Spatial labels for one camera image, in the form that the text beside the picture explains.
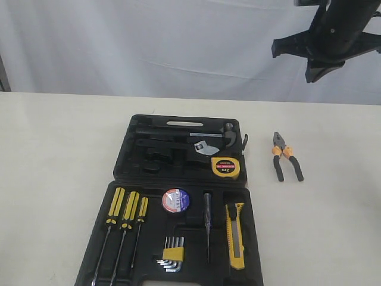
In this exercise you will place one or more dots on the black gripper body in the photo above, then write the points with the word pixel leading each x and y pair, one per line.
pixel 340 24

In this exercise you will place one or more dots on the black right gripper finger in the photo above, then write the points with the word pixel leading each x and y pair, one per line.
pixel 321 63

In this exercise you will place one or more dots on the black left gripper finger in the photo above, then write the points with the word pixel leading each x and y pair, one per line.
pixel 296 45

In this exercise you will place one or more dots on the yellow 2m tape measure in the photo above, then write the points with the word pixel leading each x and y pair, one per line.
pixel 233 167

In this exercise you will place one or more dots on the yellow utility knife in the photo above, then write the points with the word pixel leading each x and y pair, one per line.
pixel 234 235

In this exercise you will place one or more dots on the black electrical tape roll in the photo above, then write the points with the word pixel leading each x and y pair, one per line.
pixel 175 200

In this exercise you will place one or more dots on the black plastic tool case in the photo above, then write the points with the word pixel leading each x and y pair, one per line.
pixel 153 171

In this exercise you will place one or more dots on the white backdrop curtain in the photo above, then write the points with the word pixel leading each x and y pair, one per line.
pixel 182 49

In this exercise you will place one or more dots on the small yellow black screwdriver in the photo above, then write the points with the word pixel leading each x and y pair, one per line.
pixel 140 220

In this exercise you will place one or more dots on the large yellow black screwdriver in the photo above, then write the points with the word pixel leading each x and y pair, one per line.
pixel 110 222

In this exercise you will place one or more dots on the middle yellow black screwdriver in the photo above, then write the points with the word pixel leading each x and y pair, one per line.
pixel 126 225

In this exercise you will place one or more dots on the hex key set yellow holder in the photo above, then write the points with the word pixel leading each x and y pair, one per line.
pixel 173 254

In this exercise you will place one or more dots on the claw hammer black handle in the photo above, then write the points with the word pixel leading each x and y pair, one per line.
pixel 228 134

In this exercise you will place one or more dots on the adjustable wrench black handle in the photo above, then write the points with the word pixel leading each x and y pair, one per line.
pixel 200 147

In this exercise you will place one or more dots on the clear handle tester screwdriver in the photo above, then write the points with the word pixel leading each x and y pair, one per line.
pixel 207 221

